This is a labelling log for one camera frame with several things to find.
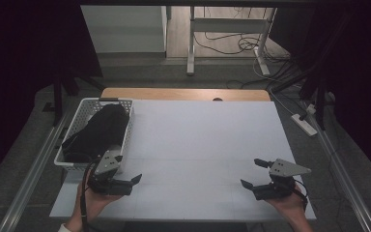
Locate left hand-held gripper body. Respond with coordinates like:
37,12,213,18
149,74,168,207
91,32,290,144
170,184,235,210
86,148,133,197

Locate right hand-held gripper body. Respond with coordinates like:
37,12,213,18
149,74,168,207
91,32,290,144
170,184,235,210
251,158,313,201

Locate dark navy sweater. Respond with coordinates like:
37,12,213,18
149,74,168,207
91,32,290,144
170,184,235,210
61,103,130,163

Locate white perforated plastic basket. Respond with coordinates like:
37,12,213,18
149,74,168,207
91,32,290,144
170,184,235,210
53,97,135,173

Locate person's right hand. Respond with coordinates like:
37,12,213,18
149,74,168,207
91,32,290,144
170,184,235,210
265,188,309,223

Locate person's left hand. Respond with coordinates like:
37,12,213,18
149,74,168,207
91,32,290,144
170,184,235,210
71,174,124,223

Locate white power strip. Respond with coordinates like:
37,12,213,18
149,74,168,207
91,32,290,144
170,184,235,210
290,113,319,137

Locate black stand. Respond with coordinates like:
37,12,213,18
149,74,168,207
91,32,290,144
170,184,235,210
270,13,357,131
42,62,105,128

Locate dark curtain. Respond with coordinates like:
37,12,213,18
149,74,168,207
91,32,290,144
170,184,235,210
270,0,371,178
0,0,103,189

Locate white cabinet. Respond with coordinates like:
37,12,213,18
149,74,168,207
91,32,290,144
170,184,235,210
80,5,168,54

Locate right hand-held gripper black cable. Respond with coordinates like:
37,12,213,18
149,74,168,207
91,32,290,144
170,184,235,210
290,184,309,211

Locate hand-held gripper black cable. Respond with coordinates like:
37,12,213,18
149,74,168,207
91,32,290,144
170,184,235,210
290,184,309,211
79,159,100,232

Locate left hand-held gripper black cable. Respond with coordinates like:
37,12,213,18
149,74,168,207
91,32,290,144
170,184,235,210
79,159,100,232

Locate aluminium rail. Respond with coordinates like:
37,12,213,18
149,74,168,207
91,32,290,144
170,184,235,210
0,105,78,232
302,101,371,232

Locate tangled black cables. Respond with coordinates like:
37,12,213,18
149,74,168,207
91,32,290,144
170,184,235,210
192,6,303,91

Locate white metal desk frame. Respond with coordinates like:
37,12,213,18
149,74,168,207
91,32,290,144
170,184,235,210
186,6,278,77

